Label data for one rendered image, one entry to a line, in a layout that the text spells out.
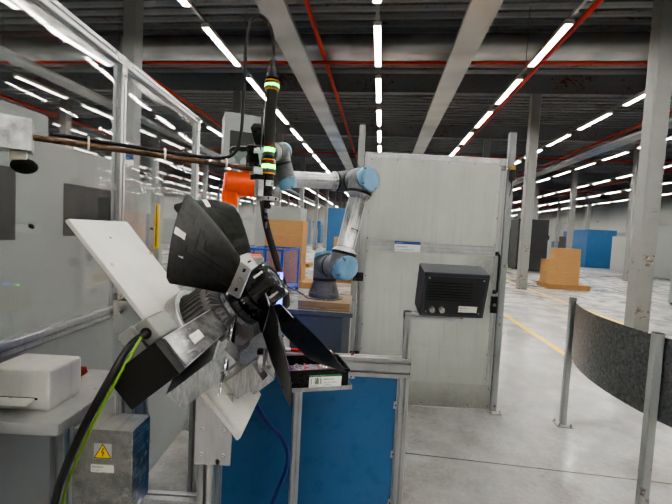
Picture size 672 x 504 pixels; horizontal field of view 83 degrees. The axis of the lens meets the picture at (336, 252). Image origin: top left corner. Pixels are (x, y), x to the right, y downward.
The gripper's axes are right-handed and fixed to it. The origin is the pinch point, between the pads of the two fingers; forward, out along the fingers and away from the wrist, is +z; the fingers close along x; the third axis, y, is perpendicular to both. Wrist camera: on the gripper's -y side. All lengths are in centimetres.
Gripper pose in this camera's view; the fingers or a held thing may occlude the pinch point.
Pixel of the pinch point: (242, 149)
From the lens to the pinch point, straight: 137.9
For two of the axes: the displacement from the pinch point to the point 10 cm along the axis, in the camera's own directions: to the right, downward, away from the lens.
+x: -9.6, -1.4, 2.6
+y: -0.5, 9.5, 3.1
